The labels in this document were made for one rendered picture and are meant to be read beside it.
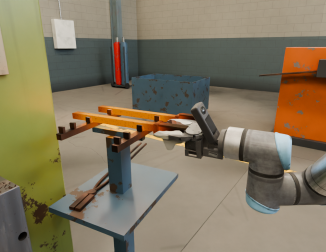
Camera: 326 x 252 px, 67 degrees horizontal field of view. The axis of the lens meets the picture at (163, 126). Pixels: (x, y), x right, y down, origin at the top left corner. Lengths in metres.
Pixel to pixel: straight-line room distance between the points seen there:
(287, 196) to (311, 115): 2.98
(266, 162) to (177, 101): 3.57
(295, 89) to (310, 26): 4.19
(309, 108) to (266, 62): 4.35
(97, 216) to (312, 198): 0.62
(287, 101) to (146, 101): 2.27
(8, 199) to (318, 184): 0.78
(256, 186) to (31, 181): 0.77
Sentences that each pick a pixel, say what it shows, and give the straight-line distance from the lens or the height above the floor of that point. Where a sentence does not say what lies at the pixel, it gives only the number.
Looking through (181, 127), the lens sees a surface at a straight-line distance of 0.74.
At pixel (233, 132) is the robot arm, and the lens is 0.69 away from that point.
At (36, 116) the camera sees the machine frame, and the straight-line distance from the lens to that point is 0.98.
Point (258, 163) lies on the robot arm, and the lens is 0.69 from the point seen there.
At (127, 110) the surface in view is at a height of 1.03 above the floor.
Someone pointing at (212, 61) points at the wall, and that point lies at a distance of 8.40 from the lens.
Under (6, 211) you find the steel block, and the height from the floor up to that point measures 0.86.
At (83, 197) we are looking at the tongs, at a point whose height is 0.77.
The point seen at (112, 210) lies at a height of 0.76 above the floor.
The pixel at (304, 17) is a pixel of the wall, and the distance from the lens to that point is 7.73.
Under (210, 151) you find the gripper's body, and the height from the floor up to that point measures 0.97.
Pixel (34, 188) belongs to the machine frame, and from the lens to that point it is 1.06.
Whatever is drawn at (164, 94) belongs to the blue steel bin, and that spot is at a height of 0.48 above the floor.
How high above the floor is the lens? 1.27
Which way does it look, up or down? 18 degrees down
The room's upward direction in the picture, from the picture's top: straight up
